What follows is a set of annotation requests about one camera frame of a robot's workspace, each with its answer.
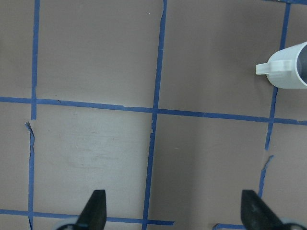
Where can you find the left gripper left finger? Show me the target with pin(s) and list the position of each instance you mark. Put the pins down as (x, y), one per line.
(93, 215)

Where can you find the white mug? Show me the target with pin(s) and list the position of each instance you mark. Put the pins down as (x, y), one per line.
(287, 68)

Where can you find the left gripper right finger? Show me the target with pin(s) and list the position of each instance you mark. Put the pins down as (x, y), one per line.
(255, 214)

